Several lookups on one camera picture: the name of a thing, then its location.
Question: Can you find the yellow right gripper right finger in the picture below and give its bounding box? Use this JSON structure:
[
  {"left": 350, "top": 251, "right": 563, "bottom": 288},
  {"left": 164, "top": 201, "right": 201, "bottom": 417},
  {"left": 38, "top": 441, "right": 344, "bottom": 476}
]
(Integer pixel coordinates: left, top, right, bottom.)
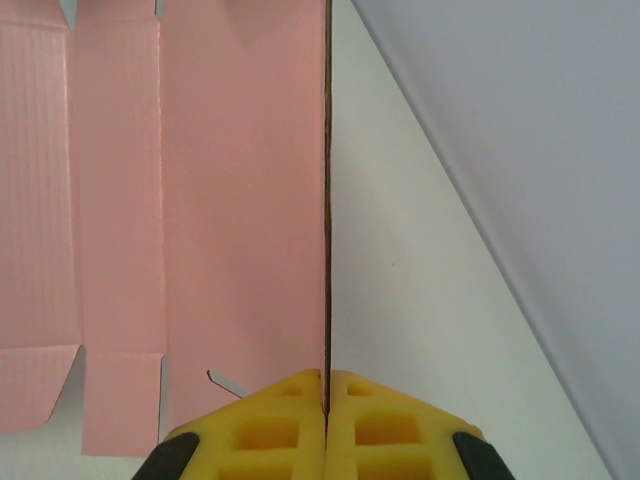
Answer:
[{"left": 326, "top": 369, "right": 512, "bottom": 480}]

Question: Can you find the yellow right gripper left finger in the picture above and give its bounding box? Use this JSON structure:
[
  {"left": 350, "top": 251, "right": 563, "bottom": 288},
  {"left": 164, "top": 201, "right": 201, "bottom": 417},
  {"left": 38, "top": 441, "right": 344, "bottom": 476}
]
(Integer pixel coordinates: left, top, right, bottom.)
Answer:
[{"left": 132, "top": 368, "right": 327, "bottom": 480}]

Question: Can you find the pink paper sheet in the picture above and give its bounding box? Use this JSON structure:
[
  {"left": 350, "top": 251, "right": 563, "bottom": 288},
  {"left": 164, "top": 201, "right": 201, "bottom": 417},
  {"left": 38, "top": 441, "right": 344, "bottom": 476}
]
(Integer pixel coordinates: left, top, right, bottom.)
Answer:
[{"left": 0, "top": 0, "right": 334, "bottom": 459}]

